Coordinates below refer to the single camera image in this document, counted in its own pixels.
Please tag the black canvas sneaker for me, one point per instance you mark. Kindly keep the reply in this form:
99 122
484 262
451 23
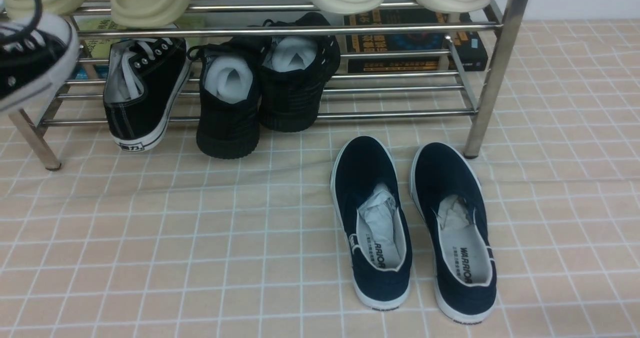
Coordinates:
144 79
37 56

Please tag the black book stack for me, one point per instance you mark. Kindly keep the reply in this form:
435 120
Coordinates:
470 48

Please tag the steel shoe rack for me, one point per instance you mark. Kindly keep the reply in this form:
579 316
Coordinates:
505 25

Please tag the black knit sneaker left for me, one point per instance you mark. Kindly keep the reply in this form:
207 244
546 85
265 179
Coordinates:
229 95

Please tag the black knit sneaker right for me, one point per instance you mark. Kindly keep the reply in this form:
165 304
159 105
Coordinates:
293 75

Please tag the green and blue books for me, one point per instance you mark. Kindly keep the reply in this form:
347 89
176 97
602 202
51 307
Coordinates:
100 49

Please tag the black knit sneaker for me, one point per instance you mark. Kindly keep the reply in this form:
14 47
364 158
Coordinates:
293 75
229 95

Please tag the navy slip-on shoe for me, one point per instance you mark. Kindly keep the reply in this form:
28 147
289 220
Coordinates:
366 198
448 196

